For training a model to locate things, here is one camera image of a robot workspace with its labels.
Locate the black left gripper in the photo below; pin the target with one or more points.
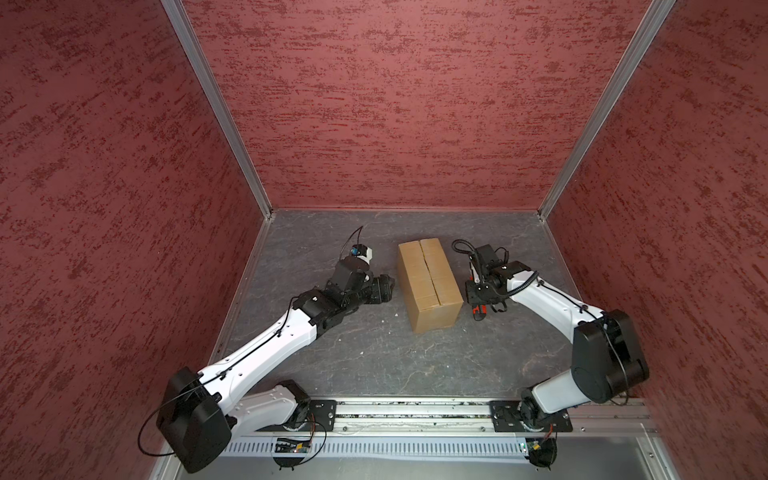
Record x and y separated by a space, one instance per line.
380 289

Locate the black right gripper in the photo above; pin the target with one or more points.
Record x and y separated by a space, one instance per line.
473 299

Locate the brown cardboard express box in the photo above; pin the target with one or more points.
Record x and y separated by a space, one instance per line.
430 291

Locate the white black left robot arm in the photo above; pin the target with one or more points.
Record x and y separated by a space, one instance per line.
203 411

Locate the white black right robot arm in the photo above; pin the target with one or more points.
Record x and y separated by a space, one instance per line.
607 359

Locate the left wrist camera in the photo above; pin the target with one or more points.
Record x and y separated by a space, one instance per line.
362 251

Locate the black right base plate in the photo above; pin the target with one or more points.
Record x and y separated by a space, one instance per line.
523 417

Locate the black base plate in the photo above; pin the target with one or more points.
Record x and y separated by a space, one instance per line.
523 417
310 414

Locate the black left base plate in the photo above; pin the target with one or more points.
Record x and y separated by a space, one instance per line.
310 414

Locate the white slotted cable duct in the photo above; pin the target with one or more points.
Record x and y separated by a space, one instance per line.
504 449

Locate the left controller board with wires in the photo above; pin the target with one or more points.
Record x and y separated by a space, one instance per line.
293 447

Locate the controller board with wires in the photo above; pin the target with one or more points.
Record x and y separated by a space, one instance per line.
293 447
542 452

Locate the right controller board with wires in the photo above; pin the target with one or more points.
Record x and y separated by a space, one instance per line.
542 452

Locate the aluminium front rail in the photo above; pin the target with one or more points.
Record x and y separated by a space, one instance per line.
475 417

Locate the aluminium left corner post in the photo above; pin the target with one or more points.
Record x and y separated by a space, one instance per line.
189 42

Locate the aluminium corner post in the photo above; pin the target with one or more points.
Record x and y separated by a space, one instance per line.
189 42
645 33

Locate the aluminium right corner post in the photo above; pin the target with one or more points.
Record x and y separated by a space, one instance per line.
645 33

